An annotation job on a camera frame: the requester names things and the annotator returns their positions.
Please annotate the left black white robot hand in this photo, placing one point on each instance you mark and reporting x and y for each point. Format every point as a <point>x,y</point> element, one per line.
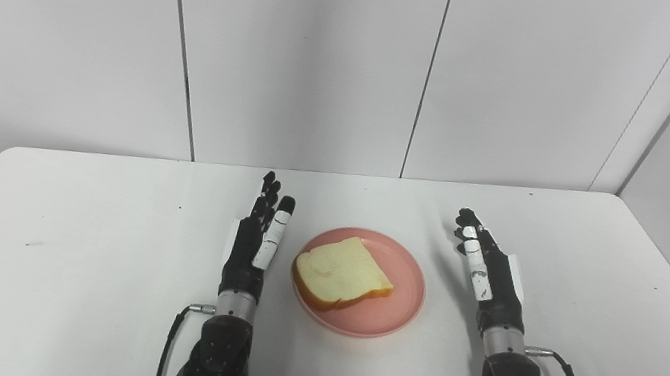
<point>244,260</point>

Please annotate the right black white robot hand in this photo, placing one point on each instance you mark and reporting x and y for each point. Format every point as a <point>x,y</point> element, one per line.
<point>503,288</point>

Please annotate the slice of white bread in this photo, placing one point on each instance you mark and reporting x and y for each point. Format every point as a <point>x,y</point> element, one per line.
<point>340,273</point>

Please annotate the pink round plate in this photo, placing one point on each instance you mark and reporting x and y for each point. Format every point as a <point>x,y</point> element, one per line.
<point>384,304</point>

